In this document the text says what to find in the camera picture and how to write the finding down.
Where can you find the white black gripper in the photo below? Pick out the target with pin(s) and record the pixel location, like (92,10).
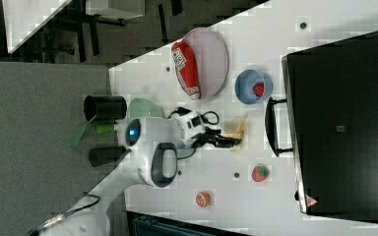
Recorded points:
(196,126)

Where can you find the yellow banana toy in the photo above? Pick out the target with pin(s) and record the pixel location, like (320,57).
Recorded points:
(235,127)

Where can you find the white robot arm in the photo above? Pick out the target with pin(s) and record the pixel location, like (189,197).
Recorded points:
(148,157)

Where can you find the red strawberry toy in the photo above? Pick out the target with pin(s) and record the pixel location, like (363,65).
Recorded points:
(260,173)

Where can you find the blue bowl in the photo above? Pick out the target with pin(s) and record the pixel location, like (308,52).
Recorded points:
(252,86)

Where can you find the orange slice toy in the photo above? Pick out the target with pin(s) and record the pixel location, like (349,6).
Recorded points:
(203,199)

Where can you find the strawberry toy in bowl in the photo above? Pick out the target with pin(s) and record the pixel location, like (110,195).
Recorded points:
(259,89)

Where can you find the red ketchup bottle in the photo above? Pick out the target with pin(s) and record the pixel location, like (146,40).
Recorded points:
(185,62)

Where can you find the grey round plate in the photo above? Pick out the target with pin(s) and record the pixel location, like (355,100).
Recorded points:
(211,59)

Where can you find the green perforated colander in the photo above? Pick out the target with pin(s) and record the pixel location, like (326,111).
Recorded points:
(141,107)

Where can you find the green marker pen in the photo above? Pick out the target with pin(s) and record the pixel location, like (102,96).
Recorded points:
(105,128)

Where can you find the black toaster oven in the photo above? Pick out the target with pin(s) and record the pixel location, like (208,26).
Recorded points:
(331,96)

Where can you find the small black cylinder post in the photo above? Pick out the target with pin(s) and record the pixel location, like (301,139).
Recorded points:
(104,155)

